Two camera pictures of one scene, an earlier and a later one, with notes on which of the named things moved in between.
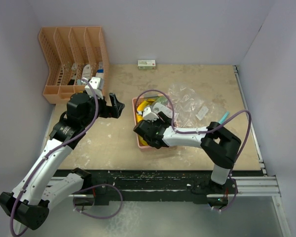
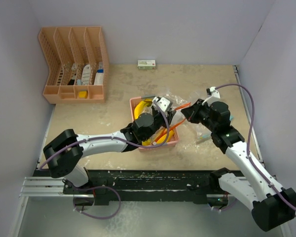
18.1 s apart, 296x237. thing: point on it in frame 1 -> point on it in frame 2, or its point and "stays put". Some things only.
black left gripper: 113,111 -> 169,114
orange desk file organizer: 71,54 stays put
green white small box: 146,64 stays put
